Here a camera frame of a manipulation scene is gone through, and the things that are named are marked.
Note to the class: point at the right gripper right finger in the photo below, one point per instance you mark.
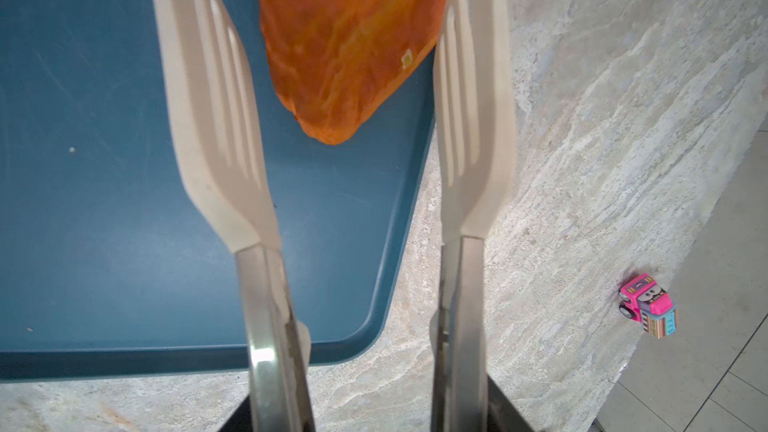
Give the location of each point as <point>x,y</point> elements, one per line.
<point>502,416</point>

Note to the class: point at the teal rectangular tray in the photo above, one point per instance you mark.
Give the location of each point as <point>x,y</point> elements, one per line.
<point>108,269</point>

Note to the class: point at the reddish brown croissant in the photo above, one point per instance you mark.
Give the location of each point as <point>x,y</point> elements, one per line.
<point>334,62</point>

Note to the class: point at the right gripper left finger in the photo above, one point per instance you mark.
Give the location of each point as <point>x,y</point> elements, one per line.
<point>240,420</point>

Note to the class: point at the metal tongs with white tips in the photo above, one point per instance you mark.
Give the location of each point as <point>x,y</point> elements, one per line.
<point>215,130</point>

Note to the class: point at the pink toy truck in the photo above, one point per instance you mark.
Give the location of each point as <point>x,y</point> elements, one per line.
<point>645,301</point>

